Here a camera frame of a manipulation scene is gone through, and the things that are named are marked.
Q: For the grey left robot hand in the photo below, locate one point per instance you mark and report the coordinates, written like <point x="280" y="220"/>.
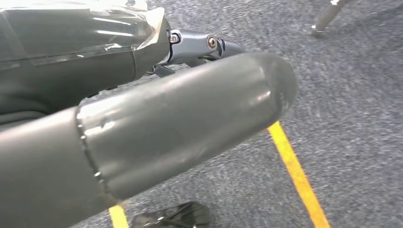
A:
<point x="94" y="141"/>

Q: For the steel workbench table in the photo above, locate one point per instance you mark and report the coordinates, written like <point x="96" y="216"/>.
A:
<point x="327" y="15"/>

